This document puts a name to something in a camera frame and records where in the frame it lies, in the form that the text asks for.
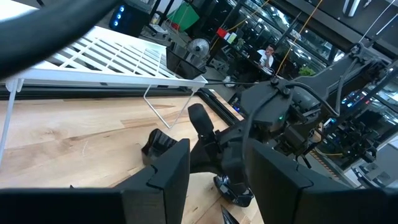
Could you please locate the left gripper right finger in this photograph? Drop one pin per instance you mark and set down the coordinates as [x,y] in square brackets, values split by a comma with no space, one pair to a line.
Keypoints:
[280,193]

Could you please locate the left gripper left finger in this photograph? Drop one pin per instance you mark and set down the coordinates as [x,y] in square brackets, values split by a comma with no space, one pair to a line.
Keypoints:
[161,193]

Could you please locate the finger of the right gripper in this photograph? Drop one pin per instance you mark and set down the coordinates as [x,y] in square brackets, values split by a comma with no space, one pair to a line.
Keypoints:
[201,121]
[236,168]

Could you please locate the black teardrop plate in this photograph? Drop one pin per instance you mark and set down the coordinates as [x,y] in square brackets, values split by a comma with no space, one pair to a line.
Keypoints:
[228,217]

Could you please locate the black square cup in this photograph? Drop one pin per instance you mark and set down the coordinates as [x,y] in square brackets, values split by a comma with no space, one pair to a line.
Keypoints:
[183,67]

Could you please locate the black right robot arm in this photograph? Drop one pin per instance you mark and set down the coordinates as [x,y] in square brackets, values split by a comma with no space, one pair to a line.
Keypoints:
[329,74]

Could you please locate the person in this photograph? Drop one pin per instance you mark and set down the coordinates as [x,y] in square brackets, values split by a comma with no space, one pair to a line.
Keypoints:
[266,57]

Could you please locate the small green plant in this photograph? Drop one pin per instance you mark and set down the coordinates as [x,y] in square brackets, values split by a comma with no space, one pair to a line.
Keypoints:
[306,71]

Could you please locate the grey desk fan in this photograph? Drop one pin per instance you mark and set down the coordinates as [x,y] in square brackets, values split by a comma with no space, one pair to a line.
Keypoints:
[199,47]

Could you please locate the red box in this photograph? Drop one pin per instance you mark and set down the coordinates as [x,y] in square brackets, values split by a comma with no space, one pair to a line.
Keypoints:
[221,32]

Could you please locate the black computer tower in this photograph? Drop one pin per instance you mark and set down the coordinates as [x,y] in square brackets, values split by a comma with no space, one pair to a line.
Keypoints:
[130,21]

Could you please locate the black metal table frame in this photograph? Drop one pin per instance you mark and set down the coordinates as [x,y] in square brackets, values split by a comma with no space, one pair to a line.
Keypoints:
[93,92]

